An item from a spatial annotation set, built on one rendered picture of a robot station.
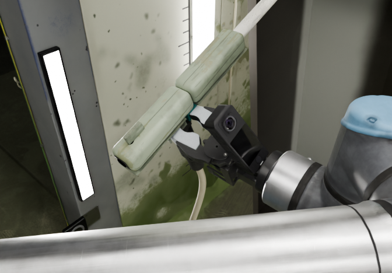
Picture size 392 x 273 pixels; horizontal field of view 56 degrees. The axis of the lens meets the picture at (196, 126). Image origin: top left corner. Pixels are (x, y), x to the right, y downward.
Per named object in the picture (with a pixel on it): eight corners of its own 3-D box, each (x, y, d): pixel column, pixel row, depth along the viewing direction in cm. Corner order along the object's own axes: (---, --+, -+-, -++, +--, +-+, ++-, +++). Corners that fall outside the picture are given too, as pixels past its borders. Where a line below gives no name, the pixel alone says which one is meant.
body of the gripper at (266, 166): (205, 171, 65) (263, 206, 59) (193, 148, 58) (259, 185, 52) (228, 139, 67) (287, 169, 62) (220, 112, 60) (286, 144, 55)
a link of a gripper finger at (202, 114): (181, 122, 70) (216, 148, 65) (172, 104, 65) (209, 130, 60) (192, 111, 71) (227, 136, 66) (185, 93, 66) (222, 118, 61)
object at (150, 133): (168, 217, 71) (123, 158, 53) (151, 205, 73) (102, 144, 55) (297, 54, 88) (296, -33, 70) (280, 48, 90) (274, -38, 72)
